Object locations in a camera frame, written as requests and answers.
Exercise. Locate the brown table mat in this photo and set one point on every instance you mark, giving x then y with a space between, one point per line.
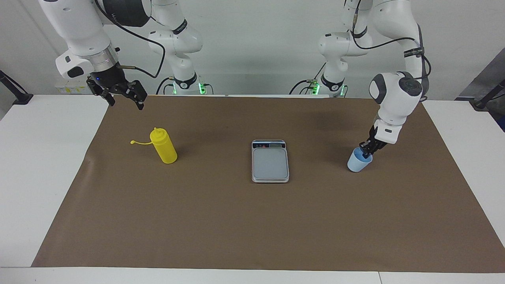
197 217

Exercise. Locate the silver digital kitchen scale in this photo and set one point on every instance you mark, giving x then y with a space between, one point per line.
270 163

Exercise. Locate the yellow squeeze bottle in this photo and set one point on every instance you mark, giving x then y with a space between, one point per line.
165 152

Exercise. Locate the light blue plastic cup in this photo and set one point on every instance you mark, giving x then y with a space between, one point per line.
357 163

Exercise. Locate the black camera stand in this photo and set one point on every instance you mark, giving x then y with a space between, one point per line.
481 103
21 98

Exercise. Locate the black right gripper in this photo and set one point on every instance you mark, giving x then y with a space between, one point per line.
105 79

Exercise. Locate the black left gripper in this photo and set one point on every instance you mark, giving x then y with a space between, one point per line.
373 145

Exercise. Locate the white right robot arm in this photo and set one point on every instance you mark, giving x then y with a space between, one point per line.
75 23

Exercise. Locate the white box with yellow labels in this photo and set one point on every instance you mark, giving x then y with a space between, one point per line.
71 90

